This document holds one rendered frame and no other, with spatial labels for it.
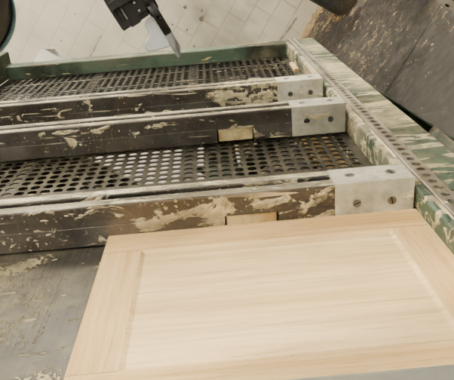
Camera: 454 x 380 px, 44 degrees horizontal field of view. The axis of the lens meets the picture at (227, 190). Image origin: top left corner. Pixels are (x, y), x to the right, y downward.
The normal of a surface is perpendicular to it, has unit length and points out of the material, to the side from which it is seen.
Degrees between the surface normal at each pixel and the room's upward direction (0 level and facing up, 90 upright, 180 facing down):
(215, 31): 90
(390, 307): 54
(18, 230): 90
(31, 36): 90
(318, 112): 90
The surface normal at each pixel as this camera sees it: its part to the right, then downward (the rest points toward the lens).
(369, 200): 0.04, 0.40
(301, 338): -0.07, -0.91
